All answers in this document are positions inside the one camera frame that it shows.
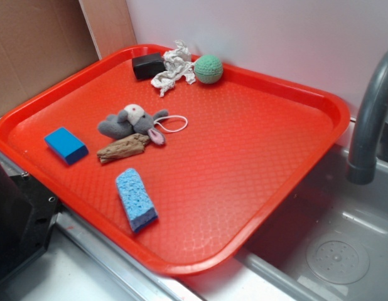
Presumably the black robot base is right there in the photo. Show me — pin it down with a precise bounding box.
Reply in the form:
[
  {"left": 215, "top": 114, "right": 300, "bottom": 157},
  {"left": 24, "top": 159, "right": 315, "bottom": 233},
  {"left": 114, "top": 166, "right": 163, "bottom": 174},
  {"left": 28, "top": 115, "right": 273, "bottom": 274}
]
[{"left": 0, "top": 164, "right": 58, "bottom": 285}]

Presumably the black rectangular block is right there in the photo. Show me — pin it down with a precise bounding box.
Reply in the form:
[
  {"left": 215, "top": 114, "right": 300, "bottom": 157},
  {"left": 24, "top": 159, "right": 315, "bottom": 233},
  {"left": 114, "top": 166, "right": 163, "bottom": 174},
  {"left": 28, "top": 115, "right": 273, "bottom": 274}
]
[{"left": 132, "top": 52, "right": 166, "bottom": 80}]

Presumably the blue wooden block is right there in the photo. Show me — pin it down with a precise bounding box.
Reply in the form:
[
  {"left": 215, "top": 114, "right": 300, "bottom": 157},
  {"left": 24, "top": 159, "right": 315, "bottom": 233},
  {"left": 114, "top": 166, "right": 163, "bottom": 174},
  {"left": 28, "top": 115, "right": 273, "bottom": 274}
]
[{"left": 44, "top": 127, "right": 89, "bottom": 166}]

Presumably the red plastic tray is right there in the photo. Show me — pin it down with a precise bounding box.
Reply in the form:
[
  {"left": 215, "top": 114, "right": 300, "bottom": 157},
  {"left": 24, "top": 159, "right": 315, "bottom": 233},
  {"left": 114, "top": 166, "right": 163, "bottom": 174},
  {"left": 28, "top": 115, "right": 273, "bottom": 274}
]
[{"left": 0, "top": 45, "right": 350, "bottom": 276}]

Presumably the brown wood piece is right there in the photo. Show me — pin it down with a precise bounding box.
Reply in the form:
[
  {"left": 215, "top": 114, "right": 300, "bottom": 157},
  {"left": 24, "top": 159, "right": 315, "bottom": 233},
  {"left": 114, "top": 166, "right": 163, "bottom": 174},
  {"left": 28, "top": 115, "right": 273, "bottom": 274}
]
[{"left": 97, "top": 134, "right": 151, "bottom": 164}]

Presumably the grey plush mouse toy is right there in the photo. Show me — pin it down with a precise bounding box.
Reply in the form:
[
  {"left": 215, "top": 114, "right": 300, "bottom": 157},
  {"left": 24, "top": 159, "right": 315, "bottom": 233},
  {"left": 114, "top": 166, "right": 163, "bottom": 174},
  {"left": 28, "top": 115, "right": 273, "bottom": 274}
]
[{"left": 97, "top": 104, "right": 188, "bottom": 145}]

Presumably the light blue sponge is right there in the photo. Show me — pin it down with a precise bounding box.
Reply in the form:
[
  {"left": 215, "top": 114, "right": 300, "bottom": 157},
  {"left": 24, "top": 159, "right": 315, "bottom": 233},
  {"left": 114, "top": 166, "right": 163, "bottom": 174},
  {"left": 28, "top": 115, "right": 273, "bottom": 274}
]
[{"left": 116, "top": 168, "right": 158, "bottom": 233}]

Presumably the green dimpled ball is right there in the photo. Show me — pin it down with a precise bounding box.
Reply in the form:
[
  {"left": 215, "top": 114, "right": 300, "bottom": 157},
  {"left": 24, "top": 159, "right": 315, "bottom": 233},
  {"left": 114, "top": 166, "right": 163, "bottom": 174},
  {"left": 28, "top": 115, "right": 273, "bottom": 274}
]
[{"left": 194, "top": 55, "right": 224, "bottom": 84}]

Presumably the crumpled white paper towel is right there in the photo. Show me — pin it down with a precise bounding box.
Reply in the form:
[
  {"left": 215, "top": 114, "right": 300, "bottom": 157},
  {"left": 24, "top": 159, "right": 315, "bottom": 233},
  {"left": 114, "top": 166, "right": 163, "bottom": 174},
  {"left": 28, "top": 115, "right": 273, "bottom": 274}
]
[{"left": 151, "top": 40, "right": 196, "bottom": 97}]

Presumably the grey plastic sink basin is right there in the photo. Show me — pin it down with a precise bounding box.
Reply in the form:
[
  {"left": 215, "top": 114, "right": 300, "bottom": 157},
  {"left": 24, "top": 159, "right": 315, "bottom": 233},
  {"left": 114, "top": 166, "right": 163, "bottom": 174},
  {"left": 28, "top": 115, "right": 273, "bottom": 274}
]
[{"left": 183, "top": 147, "right": 388, "bottom": 300}]

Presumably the grey toy faucet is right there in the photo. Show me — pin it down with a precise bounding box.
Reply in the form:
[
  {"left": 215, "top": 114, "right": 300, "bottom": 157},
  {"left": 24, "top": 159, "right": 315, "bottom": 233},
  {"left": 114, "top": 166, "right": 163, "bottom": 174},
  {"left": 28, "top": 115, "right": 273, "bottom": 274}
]
[{"left": 346, "top": 51, "right": 388, "bottom": 185}]

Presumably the brown cardboard panel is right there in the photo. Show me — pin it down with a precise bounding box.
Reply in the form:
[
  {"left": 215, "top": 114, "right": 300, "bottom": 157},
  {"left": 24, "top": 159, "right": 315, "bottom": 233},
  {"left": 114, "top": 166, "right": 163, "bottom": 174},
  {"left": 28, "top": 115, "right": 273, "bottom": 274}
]
[{"left": 0, "top": 1, "right": 136, "bottom": 117}]

